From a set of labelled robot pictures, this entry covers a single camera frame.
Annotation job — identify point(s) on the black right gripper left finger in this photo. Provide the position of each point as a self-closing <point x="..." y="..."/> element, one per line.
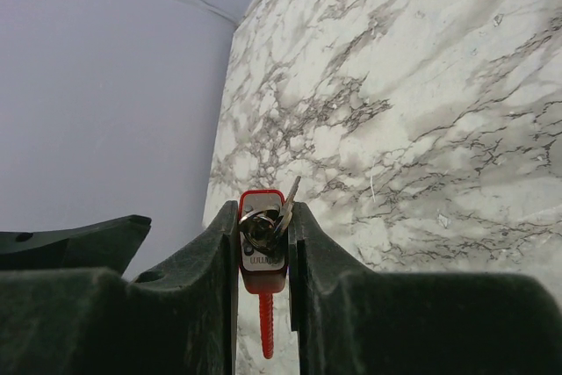
<point x="178" y="317"/>

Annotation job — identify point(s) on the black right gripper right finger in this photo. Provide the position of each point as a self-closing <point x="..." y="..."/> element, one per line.
<point x="353" y="320"/>

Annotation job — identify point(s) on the red padlock with cable shackle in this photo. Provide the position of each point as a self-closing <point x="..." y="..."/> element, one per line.
<point x="262" y="276"/>

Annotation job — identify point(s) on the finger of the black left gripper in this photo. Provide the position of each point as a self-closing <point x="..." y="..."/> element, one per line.
<point x="103" y="248"/>

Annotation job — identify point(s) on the silver keys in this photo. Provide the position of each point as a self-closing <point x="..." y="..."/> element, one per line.
<point x="265" y="217"/>

